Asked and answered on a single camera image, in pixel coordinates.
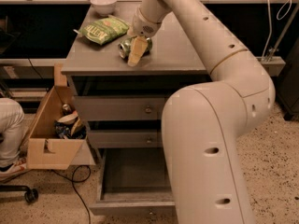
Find white cable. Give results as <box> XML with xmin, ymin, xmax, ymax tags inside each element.
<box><xmin>261</xmin><ymin>0</ymin><xmax>296</xmax><ymax>61</ymax></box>

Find cardboard box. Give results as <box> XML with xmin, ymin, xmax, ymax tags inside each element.
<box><xmin>26</xmin><ymin>63</ymin><xmax>94</xmax><ymax>170</ymax></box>

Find white bowl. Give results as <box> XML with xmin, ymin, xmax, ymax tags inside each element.
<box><xmin>90</xmin><ymin>0</ymin><xmax>117</xmax><ymax>16</ymax></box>

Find green chip bag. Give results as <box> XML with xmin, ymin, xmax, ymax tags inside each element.
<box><xmin>75</xmin><ymin>15</ymin><xmax>130</xmax><ymax>45</ymax></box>

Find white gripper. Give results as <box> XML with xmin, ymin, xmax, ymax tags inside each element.
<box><xmin>127</xmin><ymin>7</ymin><xmax>161</xmax><ymax>66</ymax></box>

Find green soda can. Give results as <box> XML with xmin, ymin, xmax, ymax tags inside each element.
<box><xmin>118</xmin><ymin>37</ymin><xmax>152</xmax><ymax>59</ymax></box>

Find black office chair base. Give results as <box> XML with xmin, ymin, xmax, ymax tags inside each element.
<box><xmin>0</xmin><ymin>185</ymin><xmax>38</xmax><ymax>203</ymax></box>

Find person leg white trousers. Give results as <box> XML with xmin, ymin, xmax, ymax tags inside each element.
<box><xmin>0</xmin><ymin>98</ymin><xmax>24</xmax><ymax>171</ymax></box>

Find trash items in box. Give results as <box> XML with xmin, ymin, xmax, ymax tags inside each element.
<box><xmin>54</xmin><ymin>104</ymin><xmax>86</xmax><ymax>139</ymax></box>

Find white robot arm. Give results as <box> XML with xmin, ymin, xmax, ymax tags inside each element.
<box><xmin>130</xmin><ymin>0</ymin><xmax>275</xmax><ymax>224</ymax></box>

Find grey drawer cabinet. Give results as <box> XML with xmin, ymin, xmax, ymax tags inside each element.
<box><xmin>61</xmin><ymin>0</ymin><xmax>216</xmax><ymax>161</ymax></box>

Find grey middle drawer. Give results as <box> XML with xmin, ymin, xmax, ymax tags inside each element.
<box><xmin>88</xmin><ymin>130</ymin><xmax>162</xmax><ymax>148</ymax></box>

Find grey top drawer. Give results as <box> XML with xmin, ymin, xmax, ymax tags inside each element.
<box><xmin>74</xmin><ymin>96</ymin><xmax>164</xmax><ymax>121</ymax></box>

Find metal stand rod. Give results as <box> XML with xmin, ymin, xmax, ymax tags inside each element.
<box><xmin>264</xmin><ymin>2</ymin><xmax>299</xmax><ymax>62</ymax></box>

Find grey open bottom drawer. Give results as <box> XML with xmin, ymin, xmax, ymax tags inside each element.
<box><xmin>90</xmin><ymin>147</ymin><xmax>176</xmax><ymax>216</ymax></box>

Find white orange sneaker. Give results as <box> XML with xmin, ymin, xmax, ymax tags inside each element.
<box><xmin>0</xmin><ymin>157</ymin><xmax>29</xmax><ymax>182</ymax></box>

